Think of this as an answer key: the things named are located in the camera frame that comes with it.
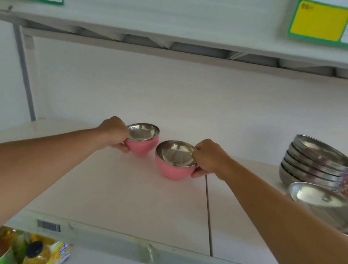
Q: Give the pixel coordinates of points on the person's right hand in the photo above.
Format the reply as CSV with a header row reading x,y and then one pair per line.
x,y
212,159

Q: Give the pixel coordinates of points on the person's left hand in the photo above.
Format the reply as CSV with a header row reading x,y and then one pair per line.
x,y
114,131

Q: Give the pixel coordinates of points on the pink steel bowl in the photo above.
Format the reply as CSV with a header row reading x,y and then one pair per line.
x,y
174,160
321,202
142,137

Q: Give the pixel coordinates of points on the white metal shelf rack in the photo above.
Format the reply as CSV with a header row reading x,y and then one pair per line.
x,y
144,206

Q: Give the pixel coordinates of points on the silver steel bowl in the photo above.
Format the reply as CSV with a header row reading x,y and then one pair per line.
x,y
303,166
303,171
293,179
323,149
304,160

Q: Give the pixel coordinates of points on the person's left forearm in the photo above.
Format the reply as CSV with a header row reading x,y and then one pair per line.
x,y
23,172

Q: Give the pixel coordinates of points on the person's right forearm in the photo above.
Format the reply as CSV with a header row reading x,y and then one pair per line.
x,y
289,229

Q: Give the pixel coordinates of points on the white barcode label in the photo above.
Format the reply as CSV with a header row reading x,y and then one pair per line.
x,y
48,225

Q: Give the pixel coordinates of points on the group of yellow juice bottles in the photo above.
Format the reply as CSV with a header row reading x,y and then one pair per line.
x,y
36,256

